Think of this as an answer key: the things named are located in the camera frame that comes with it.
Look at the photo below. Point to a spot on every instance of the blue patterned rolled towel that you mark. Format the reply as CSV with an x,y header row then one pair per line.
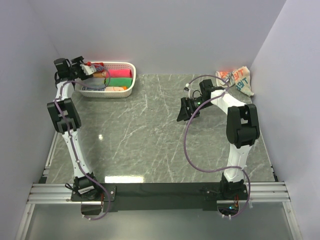
x,y
93,88

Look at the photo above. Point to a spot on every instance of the white plastic basket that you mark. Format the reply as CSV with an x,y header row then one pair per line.
x,y
112,95

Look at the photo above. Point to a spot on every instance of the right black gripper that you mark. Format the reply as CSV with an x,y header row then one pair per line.
x,y
184,113

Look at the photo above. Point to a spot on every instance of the pink rolled towel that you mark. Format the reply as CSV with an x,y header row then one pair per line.
x,y
120,73

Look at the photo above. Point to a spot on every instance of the grey rolled towel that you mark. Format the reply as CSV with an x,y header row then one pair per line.
x,y
95,82

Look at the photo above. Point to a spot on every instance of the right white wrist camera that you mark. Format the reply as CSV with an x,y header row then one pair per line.
x,y
189,90

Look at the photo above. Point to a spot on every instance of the peach rolled towel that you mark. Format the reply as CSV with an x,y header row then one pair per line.
x,y
115,88

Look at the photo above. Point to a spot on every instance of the green rolled towel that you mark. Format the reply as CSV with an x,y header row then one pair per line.
x,y
119,82

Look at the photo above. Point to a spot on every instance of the orange rolled towel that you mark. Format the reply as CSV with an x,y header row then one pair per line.
x,y
99,74

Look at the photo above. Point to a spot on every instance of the red blue cat towel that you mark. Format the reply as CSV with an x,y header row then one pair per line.
x,y
98,66

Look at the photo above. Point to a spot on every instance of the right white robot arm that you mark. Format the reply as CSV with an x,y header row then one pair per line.
x,y
242,125

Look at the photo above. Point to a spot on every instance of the white printed towel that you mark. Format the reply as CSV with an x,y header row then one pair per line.
x,y
240,78

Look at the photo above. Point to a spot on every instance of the aluminium front rail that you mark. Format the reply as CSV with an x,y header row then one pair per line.
x,y
259,192

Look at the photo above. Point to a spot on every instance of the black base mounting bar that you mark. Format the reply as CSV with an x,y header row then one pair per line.
x,y
169,196

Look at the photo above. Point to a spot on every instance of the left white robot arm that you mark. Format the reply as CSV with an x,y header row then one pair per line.
x,y
67,122

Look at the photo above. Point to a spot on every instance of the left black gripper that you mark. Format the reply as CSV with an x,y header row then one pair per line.
x,y
79,61

